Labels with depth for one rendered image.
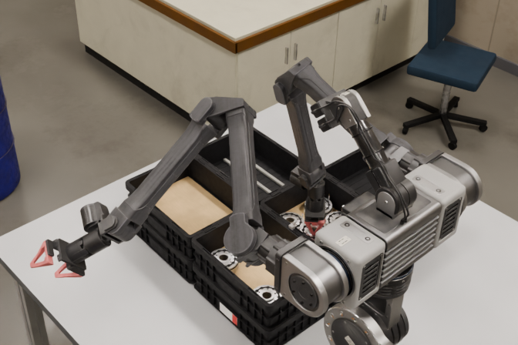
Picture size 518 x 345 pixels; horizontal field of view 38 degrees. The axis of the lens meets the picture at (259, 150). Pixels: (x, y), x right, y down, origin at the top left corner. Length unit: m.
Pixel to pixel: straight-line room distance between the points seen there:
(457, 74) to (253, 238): 2.97
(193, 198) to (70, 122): 2.13
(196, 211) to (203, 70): 1.73
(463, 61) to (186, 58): 1.63
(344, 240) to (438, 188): 0.31
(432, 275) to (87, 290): 1.22
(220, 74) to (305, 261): 2.73
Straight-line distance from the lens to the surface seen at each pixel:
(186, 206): 2.83
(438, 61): 4.64
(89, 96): 5.12
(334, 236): 1.68
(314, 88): 2.12
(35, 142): 4.75
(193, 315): 2.62
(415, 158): 2.00
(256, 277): 2.56
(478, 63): 4.68
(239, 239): 1.73
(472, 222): 3.10
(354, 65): 4.95
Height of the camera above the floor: 2.64
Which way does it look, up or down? 36 degrees down
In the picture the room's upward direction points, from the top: 1 degrees clockwise
